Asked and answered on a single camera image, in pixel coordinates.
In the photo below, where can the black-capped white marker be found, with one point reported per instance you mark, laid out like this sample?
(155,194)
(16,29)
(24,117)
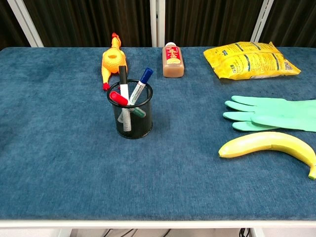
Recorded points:
(123,81)

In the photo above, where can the black mesh pen holder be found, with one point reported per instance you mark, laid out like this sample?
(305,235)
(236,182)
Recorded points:
(134,128)

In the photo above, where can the blue-capped white marker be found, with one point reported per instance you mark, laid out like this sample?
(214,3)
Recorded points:
(142,81)

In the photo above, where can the red-capped white marker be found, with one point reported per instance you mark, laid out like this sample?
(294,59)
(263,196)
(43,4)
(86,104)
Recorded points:
(118,98)

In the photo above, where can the brown liquid bottle red label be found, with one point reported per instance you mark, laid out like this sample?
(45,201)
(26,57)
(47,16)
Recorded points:
(172,63)

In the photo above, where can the yellow rubber chicken toy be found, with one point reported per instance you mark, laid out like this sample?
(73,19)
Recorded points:
(113,60)

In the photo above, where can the blue table cloth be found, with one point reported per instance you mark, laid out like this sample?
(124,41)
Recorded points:
(74,160)

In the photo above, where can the yellow snack bag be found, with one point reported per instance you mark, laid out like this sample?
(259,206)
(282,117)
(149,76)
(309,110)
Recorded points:
(249,61)

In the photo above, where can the green rubber glove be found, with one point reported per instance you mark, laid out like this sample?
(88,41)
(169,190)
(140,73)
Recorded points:
(271,113)

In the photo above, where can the yellow banana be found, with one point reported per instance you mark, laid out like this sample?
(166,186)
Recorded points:
(269,143)

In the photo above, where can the dark pleated curtain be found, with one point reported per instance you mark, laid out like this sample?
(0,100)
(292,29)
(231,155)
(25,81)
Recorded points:
(93,22)

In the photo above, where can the white frame post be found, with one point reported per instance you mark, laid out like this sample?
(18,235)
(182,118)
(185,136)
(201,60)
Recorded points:
(24,22)
(262,19)
(157,22)

